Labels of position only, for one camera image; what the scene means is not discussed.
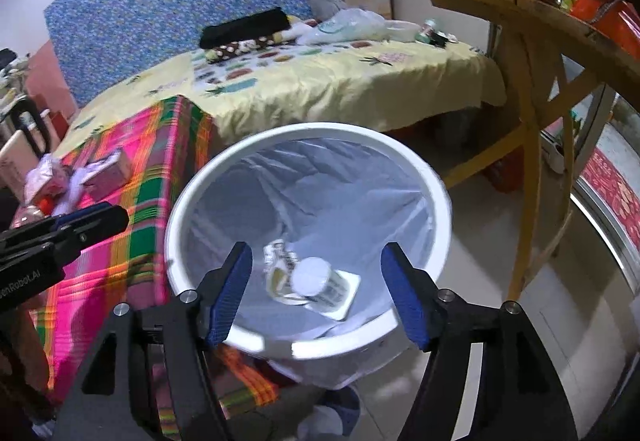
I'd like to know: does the white-capped labelled bottle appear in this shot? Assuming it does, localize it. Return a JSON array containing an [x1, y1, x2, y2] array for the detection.
[[262, 239, 361, 322]]

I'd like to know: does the red patterned mat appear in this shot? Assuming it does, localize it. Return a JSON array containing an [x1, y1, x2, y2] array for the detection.
[[582, 147, 640, 249]]

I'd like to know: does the white round trash bin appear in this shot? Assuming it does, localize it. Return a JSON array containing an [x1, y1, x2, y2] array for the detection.
[[165, 122, 451, 361]]

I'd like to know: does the white plastic bag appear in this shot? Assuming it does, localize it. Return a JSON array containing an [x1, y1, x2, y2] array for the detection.
[[296, 8, 388, 45]]

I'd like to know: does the black folded cloth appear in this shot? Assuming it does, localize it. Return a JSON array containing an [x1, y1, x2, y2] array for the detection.
[[198, 8, 291, 50]]

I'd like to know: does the yellow pineapple bed sheet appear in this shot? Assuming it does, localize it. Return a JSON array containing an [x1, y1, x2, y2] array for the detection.
[[56, 40, 506, 156]]

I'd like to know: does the polka dot folded cloth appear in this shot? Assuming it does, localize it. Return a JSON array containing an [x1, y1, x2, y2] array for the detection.
[[204, 32, 283, 64]]

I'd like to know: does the red label plastic bottle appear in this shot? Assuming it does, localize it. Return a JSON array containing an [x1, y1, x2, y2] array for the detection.
[[10, 197, 54, 229]]

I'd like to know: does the translucent bin liner bag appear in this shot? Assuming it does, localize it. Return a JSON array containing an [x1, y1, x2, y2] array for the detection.
[[183, 138, 433, 343]]

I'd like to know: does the electric kettle black handle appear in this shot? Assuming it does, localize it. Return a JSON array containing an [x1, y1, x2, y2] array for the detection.
[[1, 95, 52, 202]]

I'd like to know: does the small green jar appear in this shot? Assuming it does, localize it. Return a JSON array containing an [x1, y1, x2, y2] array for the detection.
[[416, 19, 437, 44]]

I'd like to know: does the pink milk carton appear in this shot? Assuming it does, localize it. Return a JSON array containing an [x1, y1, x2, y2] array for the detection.
[[81, 148, 134, 201]]

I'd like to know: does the wooden folding table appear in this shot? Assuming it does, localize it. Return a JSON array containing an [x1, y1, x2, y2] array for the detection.
[[431, 0, 639, 300]]

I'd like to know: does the orange plastic bag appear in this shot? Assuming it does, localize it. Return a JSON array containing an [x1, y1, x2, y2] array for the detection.
[[570, 0, 640, 60]]

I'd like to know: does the pink plaid tablecloth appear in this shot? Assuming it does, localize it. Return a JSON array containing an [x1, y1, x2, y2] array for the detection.
[[29, 94, 281, 439]]

